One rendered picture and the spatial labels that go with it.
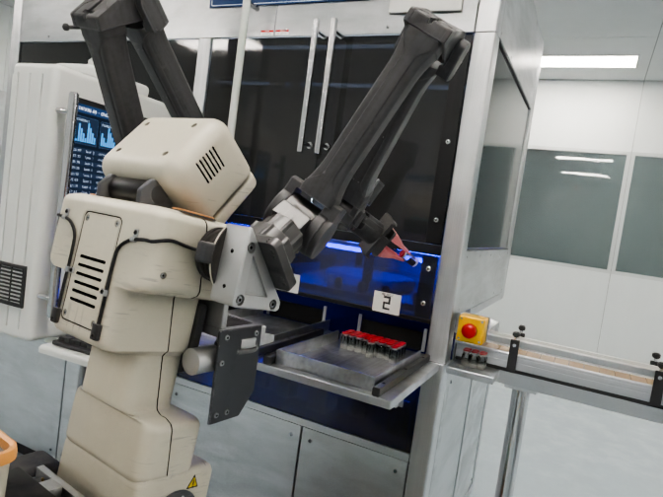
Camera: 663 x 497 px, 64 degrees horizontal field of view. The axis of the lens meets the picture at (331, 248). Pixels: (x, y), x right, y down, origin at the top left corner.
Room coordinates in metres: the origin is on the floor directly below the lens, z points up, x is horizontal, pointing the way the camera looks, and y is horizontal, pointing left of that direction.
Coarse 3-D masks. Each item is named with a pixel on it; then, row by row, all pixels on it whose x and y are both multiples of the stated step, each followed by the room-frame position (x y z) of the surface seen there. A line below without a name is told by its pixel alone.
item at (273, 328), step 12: (228, 312) 1.65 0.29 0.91; (240, 312) 1.70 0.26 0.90; (252, 312) 1.77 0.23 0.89; (264, 324) 1.66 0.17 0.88; (276, 324) 1.68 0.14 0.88; (288, 324) 1.71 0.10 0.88; (300, 324) 1.73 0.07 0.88; (312, 324) 1.61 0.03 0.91; (324, 324) 1.68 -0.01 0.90; (264, 336) 1.43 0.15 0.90; (276, 336) 1.42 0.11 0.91; (288, 336) 1.48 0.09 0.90
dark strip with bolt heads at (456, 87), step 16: (464, 64) 1.51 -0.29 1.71; (464, 80) 1.51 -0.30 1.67; (448, 96) 1.52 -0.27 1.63; (448, 112) 1.52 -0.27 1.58; (448, 128) 1.52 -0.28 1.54; (448, 144) 1.51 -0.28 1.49; (448, 160) 1.51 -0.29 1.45; (448, 176) 1.51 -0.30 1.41; (432, 192) 1.52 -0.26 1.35; (448, 192) 1.51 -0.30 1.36; (432, 208) 1.52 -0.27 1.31; (432, 224) 1.52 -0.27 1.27; (432, 240) 1.51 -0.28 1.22
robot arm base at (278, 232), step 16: (256, 224) 0.80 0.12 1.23; (272, 224) 0.79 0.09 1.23; (288, 224) 0.80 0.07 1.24; (272, 240) 0.74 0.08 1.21; (288, 240) 0.78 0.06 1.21; (272, 256) 0.75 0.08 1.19; (288, 256) 0.79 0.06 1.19; (272, 272) 0.77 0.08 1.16; (288, 272) 0.76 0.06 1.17; (288, 288) 0.77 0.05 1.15
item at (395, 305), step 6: (378, 294) 1.57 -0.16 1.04; (384, 294) 1.56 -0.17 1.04; (390, 294) 1.55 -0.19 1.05; (378, 300) 1.57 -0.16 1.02; (384, 300) 1.56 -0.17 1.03; (396, 300) 1.54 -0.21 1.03; (372, 306) 1.57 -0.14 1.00; (378, 306) 1.57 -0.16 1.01; (390, 306) 1.55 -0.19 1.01; (396, 306) 1.54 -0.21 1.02; (384, 312) 1.56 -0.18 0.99; (390, 312) 1.55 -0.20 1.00; (396, 312) 1.54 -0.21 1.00
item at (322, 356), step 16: (320, 336) 1.47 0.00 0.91; (336, 336) 1.57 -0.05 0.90; (288, 352) 1.26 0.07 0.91; (304, 352) 1.40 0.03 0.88; (320, 352) 1.42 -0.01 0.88; (336, 352) 1.45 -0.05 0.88; (352, 352) 1.47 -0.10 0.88; (416, 352) 1.44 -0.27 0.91; (304, 368) 1.24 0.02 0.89; (320, 368) 1.22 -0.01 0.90; (336, 368) 1.20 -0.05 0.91; (352, 368) 1.32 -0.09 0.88; (368, 368) 1.34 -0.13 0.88; (384, 368) 1.36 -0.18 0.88; (400, 368) 1.32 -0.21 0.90; (352, 384) 1.19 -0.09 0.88; (368, 384) 1.17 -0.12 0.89
